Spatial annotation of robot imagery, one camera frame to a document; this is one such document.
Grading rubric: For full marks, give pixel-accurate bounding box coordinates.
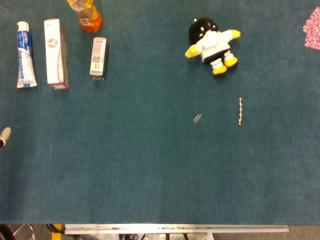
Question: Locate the silver magnetic ball chain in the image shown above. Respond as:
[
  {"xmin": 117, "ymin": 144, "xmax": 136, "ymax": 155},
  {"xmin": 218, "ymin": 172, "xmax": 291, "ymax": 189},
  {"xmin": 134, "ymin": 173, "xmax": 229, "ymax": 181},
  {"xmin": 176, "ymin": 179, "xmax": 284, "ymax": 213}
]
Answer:
[{"xmin": 237, "ymin": 97, "xmax": 244, "ymax": 127}]

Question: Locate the teal felt table mat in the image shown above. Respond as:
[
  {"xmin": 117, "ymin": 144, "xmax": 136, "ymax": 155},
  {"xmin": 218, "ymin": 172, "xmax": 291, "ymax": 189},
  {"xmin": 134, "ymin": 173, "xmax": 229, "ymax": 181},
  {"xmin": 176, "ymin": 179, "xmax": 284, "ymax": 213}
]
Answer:
[{"xmin": 0, "ymin": 0, "xmax": 320, "ymax": 225}]

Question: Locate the small black white box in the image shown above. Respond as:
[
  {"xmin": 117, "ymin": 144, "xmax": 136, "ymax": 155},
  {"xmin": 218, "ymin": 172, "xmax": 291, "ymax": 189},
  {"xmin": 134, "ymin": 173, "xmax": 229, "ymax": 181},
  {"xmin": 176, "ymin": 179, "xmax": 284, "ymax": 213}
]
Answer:
[{"xmin": 89, "ymin": 37, "xmax": 110, "ymax": 81}]

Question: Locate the black white plush toy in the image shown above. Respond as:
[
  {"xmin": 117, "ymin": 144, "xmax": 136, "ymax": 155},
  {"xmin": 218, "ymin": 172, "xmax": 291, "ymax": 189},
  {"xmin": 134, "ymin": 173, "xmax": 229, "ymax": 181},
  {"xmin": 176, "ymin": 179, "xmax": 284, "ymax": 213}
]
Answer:
[{"xmin": 184, "ymin": 17, "xmax": 242, "ymax": 76}]

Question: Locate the pink white toothpaste box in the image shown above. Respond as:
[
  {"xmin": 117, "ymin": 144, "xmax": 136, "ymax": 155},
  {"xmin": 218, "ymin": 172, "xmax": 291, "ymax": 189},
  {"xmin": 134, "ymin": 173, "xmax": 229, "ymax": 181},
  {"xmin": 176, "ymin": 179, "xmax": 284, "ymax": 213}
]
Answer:
[{"xmin": 43, "ymin": 18, "xmax": 70, "ymax": 91}]

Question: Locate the orange drink bottle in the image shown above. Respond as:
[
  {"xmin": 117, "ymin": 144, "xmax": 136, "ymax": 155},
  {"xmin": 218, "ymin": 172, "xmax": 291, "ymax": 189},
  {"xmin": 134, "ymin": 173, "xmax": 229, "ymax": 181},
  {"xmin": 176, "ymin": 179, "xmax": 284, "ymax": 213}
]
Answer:
[{"xmin": 66, "ymin": 0, "xmax": 103, "ymax": 33}]

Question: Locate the blue white toothpaste tube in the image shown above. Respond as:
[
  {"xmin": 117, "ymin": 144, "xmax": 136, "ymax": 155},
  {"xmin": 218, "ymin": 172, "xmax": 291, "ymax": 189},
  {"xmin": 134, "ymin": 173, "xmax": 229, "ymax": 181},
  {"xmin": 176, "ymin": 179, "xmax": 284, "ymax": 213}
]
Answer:
[{"xmin": 16, "ymin": 21, "xmax": 38, "ymax": 89}]

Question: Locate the pink patterned cloth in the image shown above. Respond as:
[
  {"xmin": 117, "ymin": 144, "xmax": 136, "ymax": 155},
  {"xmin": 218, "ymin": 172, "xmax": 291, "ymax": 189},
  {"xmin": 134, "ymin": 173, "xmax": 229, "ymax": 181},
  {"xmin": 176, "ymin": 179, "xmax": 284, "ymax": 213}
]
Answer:
[{"xmin": 302, "ymin": 6, "xmax": 320, "ymax": 51}]

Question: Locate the aluminium table edge rail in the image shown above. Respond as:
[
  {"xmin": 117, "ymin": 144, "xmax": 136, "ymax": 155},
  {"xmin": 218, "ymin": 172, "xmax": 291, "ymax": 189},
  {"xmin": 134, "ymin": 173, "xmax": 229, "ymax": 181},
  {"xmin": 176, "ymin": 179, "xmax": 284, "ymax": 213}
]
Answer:
[{"xmin": 64, "ymin": 223, "xmax": 290, "ymax": 235}]

